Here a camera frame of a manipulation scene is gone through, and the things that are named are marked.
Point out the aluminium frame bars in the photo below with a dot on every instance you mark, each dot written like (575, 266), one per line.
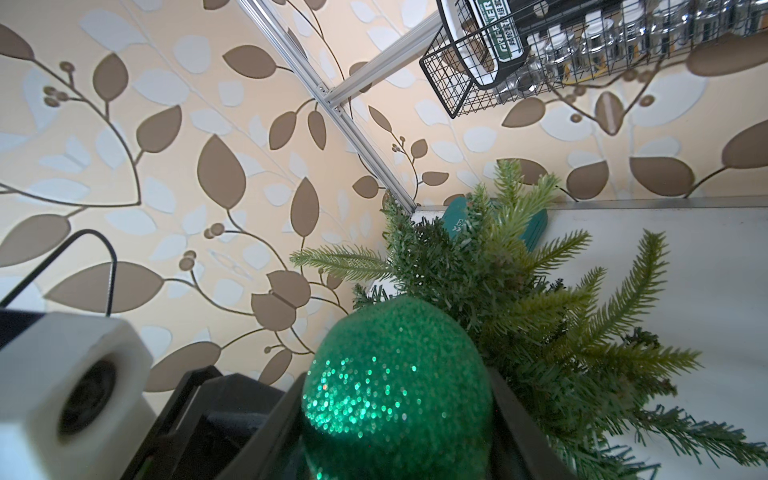
(399, 54)

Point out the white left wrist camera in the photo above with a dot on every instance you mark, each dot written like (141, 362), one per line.
(72, 404)

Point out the green glitter ball ornament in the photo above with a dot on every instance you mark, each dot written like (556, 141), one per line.
(397, 390)

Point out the socket set in basket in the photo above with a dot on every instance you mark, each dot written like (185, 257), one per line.
(491, 41)

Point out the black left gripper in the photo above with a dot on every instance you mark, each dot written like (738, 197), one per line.
(204, 426)

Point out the small artificial christmas tree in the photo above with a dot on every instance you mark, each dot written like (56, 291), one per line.
(584, 370)

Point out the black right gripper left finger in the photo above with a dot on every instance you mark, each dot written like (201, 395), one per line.
(276, 450)

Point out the black wire basket back wall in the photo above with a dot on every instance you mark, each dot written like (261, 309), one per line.
(459, 96)

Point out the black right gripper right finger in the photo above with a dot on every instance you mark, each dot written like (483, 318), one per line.
(520, 451)

